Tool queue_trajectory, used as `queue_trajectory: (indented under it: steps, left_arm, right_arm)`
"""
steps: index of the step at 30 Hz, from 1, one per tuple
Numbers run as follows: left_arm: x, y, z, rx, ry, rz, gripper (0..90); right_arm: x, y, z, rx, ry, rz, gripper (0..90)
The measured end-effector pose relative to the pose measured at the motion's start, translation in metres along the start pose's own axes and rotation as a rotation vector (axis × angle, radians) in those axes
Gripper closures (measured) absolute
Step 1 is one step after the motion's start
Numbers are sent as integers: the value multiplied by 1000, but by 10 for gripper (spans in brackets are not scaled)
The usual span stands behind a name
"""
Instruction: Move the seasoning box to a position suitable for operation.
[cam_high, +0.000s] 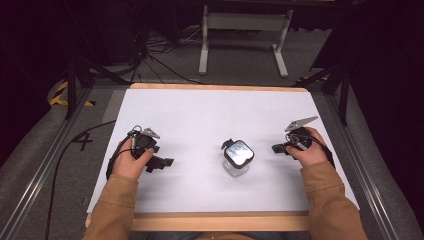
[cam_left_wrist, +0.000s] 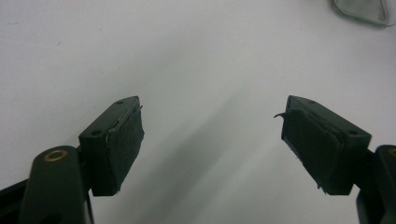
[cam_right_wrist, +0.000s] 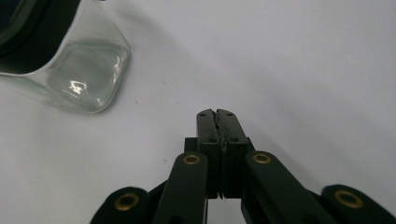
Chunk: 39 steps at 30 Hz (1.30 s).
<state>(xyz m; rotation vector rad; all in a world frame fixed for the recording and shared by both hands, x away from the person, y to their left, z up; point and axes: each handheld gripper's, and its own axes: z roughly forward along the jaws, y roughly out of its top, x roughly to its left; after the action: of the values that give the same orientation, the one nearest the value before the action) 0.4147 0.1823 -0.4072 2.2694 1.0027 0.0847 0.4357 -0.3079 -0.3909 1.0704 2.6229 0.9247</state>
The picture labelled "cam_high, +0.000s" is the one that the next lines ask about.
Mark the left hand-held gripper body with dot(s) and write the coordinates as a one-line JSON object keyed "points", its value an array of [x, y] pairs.
{"points": [[144, 141]]}

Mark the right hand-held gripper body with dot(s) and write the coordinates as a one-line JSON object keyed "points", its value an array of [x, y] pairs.
{"points": [[300, 135]]}

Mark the clear glass jar black lid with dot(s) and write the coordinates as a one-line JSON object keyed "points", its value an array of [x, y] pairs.
{"points": [[238, 156]]}

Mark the person's right hand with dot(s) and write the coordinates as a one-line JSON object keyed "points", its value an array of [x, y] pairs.
{"points": [[311, 151]]}

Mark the person's left hand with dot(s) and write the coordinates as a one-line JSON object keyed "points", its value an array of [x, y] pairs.
{"points": [[130, 165]]}

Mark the small black clasp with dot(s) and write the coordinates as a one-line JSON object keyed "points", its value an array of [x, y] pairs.
{"points": [[227, 144]]}

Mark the black tripod stand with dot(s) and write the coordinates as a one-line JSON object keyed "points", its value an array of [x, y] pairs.
{"points": [[71, 90], [343, 93]]}

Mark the white table cover sheet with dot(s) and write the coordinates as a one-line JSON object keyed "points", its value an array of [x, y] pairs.
{"points": [[213, 113]]}

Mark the aluminium rail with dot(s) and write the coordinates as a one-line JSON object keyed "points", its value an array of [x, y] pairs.
{"points": [[43, 170], [363, 173]]}

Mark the white metal table frame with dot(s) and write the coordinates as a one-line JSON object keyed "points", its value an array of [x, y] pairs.
{"points": [[245, 23]]}

